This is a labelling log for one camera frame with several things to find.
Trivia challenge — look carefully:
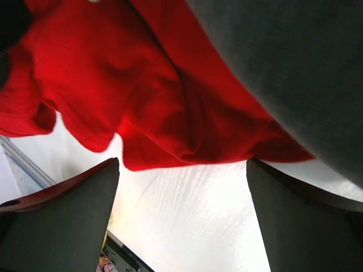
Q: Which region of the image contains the black cloth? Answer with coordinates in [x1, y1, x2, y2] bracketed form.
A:
[0, 0, 363, 189]

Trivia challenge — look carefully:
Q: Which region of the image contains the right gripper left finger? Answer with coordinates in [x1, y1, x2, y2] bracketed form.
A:
[1, 158, 119, 271]

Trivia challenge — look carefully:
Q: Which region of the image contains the aluminium front rail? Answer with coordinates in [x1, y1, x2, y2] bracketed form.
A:
[1, 136, 56, 189]

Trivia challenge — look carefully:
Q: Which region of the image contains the red cloth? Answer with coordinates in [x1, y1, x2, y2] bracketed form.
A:
[1, 1, 313, 171]

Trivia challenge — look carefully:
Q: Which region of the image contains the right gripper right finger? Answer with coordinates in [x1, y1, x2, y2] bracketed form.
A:
[247, 159, 362, 271]

